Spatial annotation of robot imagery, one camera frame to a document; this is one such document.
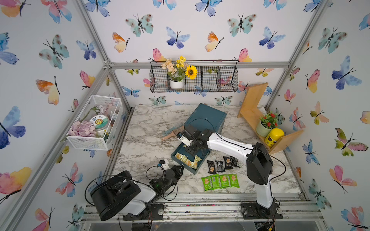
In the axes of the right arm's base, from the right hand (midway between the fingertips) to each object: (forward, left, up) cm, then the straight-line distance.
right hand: (191, 146), depth 87 cm
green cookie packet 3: (-16, -20, -9) cm, 27 cm away
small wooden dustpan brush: (+16, +14, -8) cm, 22 cm away
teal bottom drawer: (+2, +7, -9) cm, 12 cm away
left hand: (-10, +2, -6) cm, 12 cm away
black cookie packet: (-5, -23, -8) cm, 25 cm away
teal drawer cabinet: (+14, -8, +12) cm, 20 cm away
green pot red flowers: (+14, -45, +9) cm, 48 cm away
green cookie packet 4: (-16, -25, -9) cm, 31 cm away
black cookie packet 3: (-8, -13, -9) cm, 18 cm away
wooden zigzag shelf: (+29, -42, -2) cm, 51 cm away
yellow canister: (+6, -48, +6) cm, 49 cm away
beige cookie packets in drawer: (-5, +4, -7) cm, 10 cm away
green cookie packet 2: (-17, -15, -9) cm, 24 cm away
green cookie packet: (-18, -10, -9) cm, 22 cm away
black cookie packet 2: (-8, -18, -9) cm, 22 cm away
